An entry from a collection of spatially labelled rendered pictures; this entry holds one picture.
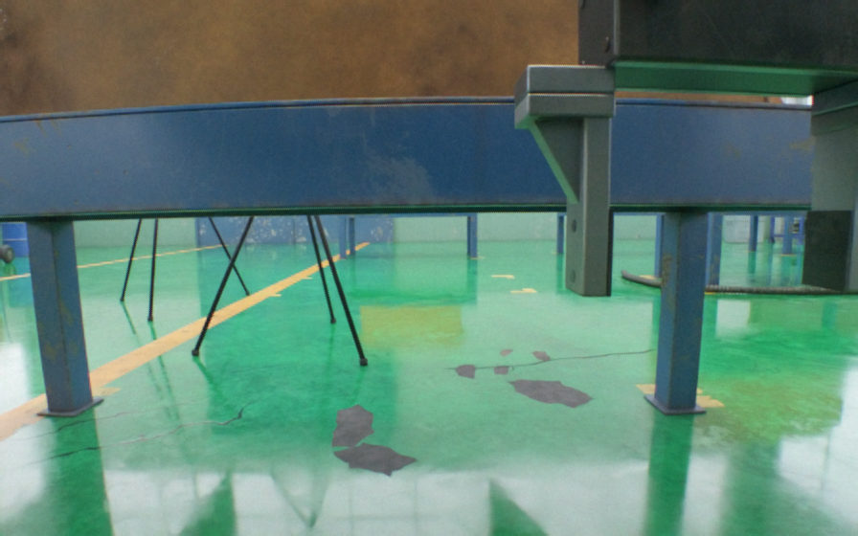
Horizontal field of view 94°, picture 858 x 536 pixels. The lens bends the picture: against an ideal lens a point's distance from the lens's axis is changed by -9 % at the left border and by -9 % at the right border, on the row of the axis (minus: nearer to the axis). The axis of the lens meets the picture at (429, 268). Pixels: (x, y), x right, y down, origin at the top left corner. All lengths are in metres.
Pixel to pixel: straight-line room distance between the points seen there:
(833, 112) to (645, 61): 0.11
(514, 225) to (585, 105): 9.83
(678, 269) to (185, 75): 1.14
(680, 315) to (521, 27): 0.88
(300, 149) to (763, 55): 0.35
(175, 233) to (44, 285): 9.76
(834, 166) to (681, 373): 1.09
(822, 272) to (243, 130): 0.44
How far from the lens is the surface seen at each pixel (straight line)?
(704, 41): 0.23
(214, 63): 0.70
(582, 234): 0.21
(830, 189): 0.29
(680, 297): 1.29
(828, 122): 0.30
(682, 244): 1.27
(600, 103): 0.21
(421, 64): 0.64
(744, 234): 10.30
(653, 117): 0.47
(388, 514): 0.89
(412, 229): 9.80
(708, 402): 1.48
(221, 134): 0.46
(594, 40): 0.24
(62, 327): 1.51
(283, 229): 10.16
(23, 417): 1.63
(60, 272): 1.50
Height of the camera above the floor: 0.52
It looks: 6 degrees down
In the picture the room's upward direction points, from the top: 1 degrees counter-clockwise
